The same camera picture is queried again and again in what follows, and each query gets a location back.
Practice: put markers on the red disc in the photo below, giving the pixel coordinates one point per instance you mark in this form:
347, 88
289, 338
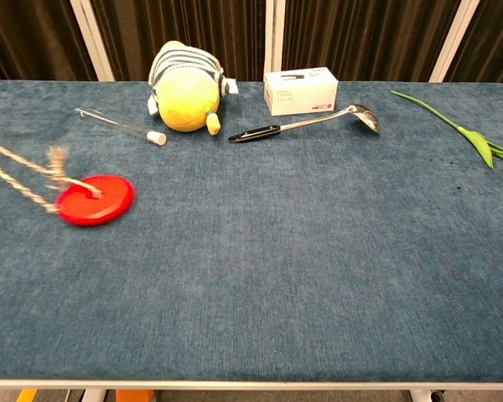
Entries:
105, 201

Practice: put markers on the blue fabric table mat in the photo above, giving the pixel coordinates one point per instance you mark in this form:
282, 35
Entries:
251, 259

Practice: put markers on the yellow plush toy striped shirt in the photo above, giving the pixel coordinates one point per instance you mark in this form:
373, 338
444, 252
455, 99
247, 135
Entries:
186, 100

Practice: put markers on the white cardboard box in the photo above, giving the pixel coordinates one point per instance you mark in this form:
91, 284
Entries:
302, 92

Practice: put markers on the clear glass test tube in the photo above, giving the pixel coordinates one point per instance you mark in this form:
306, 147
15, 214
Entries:
117, 123

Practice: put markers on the dark brown curtain panel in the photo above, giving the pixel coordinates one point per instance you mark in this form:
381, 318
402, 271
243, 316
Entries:
29, 37
360, 33
494, 42
142, 25

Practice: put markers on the pink artificial tulip flower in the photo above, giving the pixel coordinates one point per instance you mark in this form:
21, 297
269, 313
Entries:
478, 140

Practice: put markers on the white frame post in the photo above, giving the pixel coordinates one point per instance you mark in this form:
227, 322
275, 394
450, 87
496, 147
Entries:
274, 37
454, 39
91, 39

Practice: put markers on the white table frame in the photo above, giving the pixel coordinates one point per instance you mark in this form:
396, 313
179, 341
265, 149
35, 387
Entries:
251, 385

